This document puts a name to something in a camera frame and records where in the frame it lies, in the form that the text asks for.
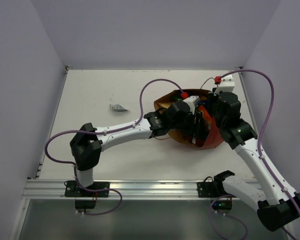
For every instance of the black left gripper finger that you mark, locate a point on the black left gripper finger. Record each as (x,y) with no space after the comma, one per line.
(190,127)
(201,129)

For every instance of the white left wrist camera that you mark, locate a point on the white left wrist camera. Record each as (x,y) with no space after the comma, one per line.
(191,100)

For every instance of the dark blue snack bag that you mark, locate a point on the dark blue snack bag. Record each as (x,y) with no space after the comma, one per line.
(203,100)

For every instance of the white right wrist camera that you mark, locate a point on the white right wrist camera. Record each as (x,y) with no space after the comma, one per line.
(224,84)

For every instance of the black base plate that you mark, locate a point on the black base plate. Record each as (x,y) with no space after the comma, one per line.
(206,189)
(73,190)

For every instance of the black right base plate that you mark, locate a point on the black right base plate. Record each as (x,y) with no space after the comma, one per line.
(206,189)

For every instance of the orange snack packet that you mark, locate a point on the orange snack packet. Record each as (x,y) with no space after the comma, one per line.
(206,117)

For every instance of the aluminium front rail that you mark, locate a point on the aluminium front rail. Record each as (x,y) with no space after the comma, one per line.
(55,189)

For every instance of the red paper bag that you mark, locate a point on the red paper bag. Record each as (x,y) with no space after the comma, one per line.
(214,138)

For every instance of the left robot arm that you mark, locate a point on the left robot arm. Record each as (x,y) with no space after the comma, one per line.
(88,144)

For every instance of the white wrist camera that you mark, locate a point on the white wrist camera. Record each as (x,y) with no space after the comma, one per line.
(191,100)
(224,84)

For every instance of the brown kraft snack bag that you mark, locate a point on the brown kraft snack bag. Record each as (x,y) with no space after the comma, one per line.
(159,106)

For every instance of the aluminium right table rail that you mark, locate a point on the aluminium right table rail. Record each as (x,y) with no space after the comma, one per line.
(239,90)

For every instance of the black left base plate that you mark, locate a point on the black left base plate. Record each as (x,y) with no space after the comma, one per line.
(73,190)

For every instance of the small silver blue snack packet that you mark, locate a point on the small silver blue snack packet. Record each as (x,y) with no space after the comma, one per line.
(117,108)

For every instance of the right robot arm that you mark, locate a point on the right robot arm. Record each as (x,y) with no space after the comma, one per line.
(277,203)

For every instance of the green yellow chips bag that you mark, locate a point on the green yellow chips bag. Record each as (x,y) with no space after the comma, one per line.
(175,98)

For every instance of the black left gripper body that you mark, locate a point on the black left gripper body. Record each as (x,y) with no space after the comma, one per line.
(198,122)

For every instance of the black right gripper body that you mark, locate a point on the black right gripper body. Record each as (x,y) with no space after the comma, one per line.
(214,103)

